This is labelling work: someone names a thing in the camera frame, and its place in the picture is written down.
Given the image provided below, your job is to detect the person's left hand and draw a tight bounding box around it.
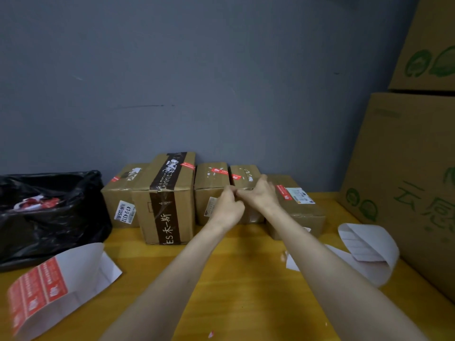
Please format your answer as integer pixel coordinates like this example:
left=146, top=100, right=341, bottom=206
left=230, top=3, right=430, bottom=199
left=208, top=185, right=246, bottom=232

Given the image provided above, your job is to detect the person's right hand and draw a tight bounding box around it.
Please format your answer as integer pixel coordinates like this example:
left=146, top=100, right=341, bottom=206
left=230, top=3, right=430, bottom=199
left=236, top=174, right=282, bottom=215

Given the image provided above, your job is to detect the small brown cardboard box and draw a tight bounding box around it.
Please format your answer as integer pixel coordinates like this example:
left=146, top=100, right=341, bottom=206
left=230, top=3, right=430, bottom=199
left=229, top=164, right=265, bottom=225
left=194, top=162, right=231, bottom=226
left=101, top=163, right=150, bottom=229

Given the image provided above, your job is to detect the white barcode label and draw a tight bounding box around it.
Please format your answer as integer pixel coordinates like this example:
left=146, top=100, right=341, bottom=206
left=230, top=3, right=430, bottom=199
left=285, top=187, right=316, bottom=205

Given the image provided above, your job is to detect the long brown cardboard box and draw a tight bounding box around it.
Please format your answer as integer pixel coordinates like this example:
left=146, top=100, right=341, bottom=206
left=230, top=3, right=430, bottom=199
left=265, top=174, right=327, bottom=241

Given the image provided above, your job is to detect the box with black tape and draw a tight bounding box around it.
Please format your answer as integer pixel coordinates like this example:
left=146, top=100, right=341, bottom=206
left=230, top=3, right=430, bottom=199
left=132, top=151, right=197, bottom=245

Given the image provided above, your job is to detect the red sticker label strip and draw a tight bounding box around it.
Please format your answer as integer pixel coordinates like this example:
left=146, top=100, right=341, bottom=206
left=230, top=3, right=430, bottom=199
left=7, top=243, right=123, bottom=341

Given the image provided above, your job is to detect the person's right forearm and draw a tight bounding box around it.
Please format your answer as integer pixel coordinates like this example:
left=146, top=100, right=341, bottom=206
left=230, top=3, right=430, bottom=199
left=263, top=204, right=429, bottom=341

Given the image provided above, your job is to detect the person's left forearm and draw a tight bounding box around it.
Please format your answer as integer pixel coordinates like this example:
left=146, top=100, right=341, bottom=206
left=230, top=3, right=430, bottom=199
left=101, top=220, right=228, bottom=341

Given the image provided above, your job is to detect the white backing paper strip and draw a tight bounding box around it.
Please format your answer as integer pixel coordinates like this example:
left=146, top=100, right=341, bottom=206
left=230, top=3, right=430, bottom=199
left=285, top=223, right=400, bottom=288

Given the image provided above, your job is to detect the large green printed carton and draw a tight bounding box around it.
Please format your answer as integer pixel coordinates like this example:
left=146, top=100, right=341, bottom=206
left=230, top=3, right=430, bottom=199
left=337, top=92, right=455, bottom=304
left=388, top=0, right=455, bottom=92

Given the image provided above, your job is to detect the black plastic trash bag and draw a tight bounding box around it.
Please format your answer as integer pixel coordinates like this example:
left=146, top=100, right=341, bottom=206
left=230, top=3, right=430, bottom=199
left=0, top=170, right=113, bottom=273

